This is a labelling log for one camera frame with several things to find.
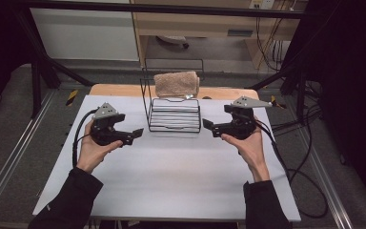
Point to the person's right hand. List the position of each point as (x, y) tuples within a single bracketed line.
[(251, 149)]

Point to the grey chair base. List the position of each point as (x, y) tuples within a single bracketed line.
[(173, 39)]

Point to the aluminium floor rail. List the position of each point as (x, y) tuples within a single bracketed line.
[(329, 187), (9, 162)]

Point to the beige terry towel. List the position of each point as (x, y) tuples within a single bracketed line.
[(176, 84)]

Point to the white wall socket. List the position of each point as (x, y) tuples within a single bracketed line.
[(261, 4)]

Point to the person's left hand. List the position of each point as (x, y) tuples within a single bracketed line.
[(92, 152)]

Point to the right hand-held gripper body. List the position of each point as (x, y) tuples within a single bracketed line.
[(243, 125)]

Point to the black metal stand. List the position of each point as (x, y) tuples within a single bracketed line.
[(36, 82), (301, 92)]

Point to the black metal frame bar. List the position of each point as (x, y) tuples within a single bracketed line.
[(171, 8)]

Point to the yellow black tape strip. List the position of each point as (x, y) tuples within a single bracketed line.
[(71, 97), (276, 102)]

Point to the wooden table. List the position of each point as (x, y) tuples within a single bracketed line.
[(117, 90)]

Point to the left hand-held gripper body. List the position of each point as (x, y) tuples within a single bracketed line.
[(105, 130)]

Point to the light wooden desk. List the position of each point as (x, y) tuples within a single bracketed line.
[(203, 24)]

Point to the black curtain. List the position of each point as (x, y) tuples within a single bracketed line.
[(0, 47), (349, 79)]

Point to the white cabinet panel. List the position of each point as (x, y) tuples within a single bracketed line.
[(82, 35)]

